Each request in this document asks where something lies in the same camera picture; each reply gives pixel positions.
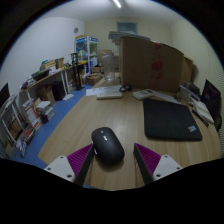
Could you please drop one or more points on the black computer mouse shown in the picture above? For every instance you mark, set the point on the black computer mouse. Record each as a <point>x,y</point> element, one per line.
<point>107,145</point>

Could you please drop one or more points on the large cardboard box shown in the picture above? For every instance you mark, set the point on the large cardboard box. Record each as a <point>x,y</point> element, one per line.
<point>146,63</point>

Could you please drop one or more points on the shelf unit with books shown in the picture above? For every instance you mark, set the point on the shelf unit with books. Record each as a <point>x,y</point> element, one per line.
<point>20,126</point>

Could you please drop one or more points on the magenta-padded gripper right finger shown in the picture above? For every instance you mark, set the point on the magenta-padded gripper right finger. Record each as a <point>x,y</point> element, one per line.
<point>166,165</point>

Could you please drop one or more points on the open cardboard box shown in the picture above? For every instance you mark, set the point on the open cardboard box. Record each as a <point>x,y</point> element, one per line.
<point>187,70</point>

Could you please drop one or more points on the white book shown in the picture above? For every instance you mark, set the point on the white book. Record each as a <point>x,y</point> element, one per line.
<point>204,111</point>

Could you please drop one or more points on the black mouse pad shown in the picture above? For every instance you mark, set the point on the black mouse pad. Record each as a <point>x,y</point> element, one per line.
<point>170,120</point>

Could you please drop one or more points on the black framed screen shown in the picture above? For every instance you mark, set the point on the black framed screen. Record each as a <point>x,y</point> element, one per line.
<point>210,96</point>

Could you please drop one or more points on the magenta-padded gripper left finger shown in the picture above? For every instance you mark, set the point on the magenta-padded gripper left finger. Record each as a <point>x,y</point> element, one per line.
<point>61,166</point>

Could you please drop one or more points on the ceiling light tube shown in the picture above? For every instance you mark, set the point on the ceiling light tube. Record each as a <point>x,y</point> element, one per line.
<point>117,3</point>

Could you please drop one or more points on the blue white display cabinet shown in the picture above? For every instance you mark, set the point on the blue white display cabinet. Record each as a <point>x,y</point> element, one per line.
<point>86,50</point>

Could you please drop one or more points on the white remote control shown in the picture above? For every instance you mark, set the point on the white remote control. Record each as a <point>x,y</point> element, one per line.
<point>143,94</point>

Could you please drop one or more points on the stacked cardboard boxes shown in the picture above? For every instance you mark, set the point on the stacked cardboard boxes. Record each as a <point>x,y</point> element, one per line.
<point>95,78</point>

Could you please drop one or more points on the clear plastic jug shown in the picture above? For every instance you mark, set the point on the clear plastic jug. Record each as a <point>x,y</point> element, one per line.
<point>108,68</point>

